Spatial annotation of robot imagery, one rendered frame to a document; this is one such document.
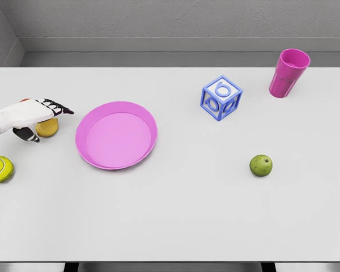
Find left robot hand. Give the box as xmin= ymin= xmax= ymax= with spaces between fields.
xmin=5 ymin=98 xmax=75 ymax=143

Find green lime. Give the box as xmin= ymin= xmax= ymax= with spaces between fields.
xmin=249 ymin=154 xmax=273 ymax=179

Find pink plate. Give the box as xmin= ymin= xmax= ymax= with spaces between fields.
xmin=75 ymin=101 xmax=158 ymax=171

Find magenta cup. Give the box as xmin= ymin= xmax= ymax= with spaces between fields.
xmin=269 ymin=48 xmax=311 ymax=99

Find yellow lemon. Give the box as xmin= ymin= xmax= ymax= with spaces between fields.
xmin=35 ymin=118 xmax=59 ymax=139

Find blue letter block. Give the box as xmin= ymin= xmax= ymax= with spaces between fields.
xmin=199 ymin=75 xmax=244 ymax=122

